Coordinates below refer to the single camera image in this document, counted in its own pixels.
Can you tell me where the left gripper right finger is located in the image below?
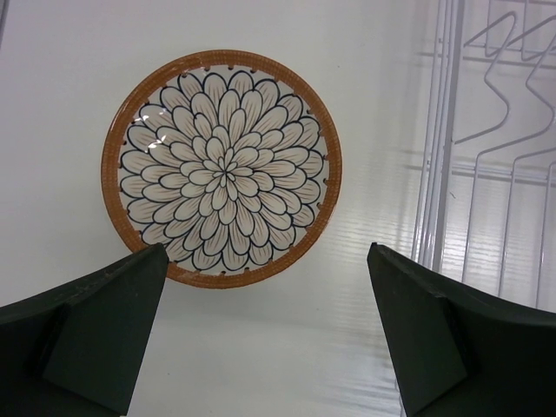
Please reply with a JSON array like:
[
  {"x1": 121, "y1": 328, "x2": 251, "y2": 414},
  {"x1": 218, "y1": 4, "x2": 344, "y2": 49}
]
[{"x1": 367, "y1": 243, "x2": 555, "y2": 416}]

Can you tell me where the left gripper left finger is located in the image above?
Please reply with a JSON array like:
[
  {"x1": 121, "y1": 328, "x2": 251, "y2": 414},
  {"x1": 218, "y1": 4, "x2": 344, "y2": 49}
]
[{"x1": 1, "y1": 244, "x2": 168, "y2": 416}]

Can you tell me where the left flower pattern plate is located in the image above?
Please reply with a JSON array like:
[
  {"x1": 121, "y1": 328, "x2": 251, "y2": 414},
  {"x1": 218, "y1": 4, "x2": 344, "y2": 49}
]
[{"x1": 101, "y1": 50, "x2": 342, "y2": 289}]

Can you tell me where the white wire dish rack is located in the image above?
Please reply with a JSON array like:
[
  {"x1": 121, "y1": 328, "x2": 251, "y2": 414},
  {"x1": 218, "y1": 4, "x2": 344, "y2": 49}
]
[{"x1": 411, "y1": 1, "x2": 555, "y2": 311}]

